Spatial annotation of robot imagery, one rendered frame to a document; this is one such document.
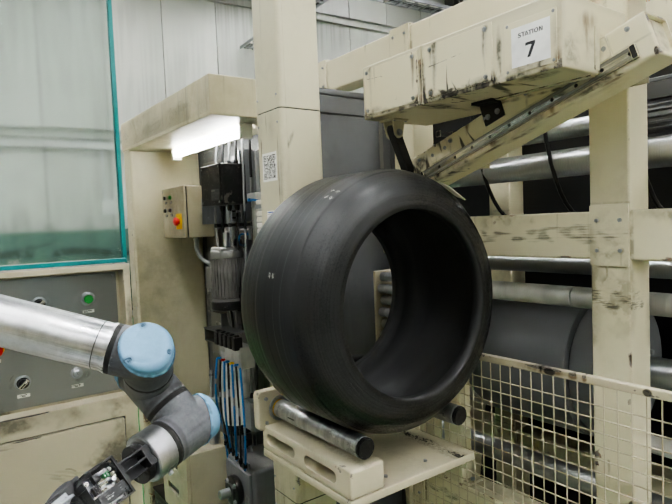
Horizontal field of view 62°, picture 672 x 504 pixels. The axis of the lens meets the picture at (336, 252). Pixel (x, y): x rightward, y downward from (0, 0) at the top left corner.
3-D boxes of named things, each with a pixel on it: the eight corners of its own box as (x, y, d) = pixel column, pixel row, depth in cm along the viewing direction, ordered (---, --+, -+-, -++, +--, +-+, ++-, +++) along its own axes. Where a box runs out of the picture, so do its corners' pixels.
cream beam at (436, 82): (362, 121, 156) (360, 67, 155) (426, 127, 171) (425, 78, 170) (561, 67, 107) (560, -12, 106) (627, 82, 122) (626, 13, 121)
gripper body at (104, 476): (78, 474, 86) (140, 432, 96) (59, 492, 91) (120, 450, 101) (106, 516, 85) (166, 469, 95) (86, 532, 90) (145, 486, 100)
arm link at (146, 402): (150, 332, 109) (191, 379, 106) (150, 354, 118) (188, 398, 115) (107, 363, 104) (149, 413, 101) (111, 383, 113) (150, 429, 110)
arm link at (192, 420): (183, 405, 116) (214, 441, 114) (134, 437, 106) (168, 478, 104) (200, 380, 111) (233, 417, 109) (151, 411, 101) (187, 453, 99)
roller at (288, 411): (271, 418, 140) (270, 400, 140) (286, 413, 143) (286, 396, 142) (358, 463, 112) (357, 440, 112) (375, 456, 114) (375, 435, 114)
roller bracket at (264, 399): (254, 429, 140) (252, 390, 140) (376, 395, 163) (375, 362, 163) (260, 433, 137) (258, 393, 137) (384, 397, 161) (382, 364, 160)
